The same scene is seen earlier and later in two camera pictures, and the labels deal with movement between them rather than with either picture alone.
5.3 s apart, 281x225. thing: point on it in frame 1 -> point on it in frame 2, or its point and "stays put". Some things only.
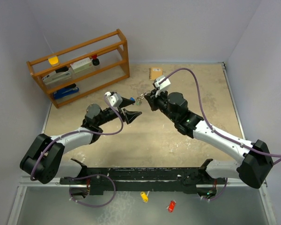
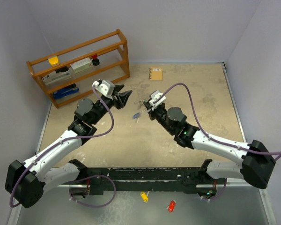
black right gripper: [152, 100] -> [151, 112]
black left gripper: [129, 116] -> [122, 95]
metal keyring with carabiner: [142, 96] -> [143, 111]
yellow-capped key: [144, 196] stays put
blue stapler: [69, 89] stays put
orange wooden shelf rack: [70, 74] stays put
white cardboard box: [82, 64] stays put
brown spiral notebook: [154, 72] stays put
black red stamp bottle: [95, 61] stays put
